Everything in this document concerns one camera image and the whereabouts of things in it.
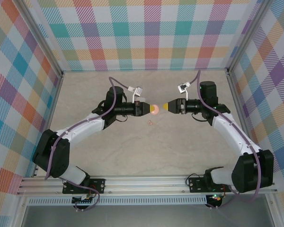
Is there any right controller circuit board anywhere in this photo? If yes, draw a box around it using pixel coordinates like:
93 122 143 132
207 193 224 203

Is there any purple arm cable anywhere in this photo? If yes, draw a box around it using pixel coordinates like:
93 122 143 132
44 76 131 212
189 70 262 210

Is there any controller circuit board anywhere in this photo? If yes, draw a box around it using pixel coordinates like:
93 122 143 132
71 194 96 205
207 193 224 203

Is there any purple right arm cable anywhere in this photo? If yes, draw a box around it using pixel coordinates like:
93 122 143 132
189 70 262 210

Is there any grey metal sheet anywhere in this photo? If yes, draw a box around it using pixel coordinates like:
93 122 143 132
21 204 275 227

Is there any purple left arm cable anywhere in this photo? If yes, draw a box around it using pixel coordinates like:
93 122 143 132
44 76 131 212

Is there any aluminium frame post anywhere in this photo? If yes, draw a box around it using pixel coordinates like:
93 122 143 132
225 0 273 76
18 0 65 82

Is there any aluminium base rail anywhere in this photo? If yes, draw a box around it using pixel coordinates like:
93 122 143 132
16 174 278 197

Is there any aluminium floor side rail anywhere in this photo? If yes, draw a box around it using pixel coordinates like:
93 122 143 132
34 75 65 177
226 70 279 191

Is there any left controller circuit board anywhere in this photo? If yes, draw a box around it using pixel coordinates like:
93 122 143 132
71 194 96 205

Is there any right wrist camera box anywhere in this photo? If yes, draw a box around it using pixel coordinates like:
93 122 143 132
177 82 190 100

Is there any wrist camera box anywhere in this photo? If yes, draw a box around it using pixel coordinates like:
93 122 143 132
127 86 145 104
177 82 190 100

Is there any white slotted cable duct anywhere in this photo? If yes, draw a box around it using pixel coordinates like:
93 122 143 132
26 195 210 207

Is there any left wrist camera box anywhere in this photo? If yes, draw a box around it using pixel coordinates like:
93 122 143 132
127 86 145 104

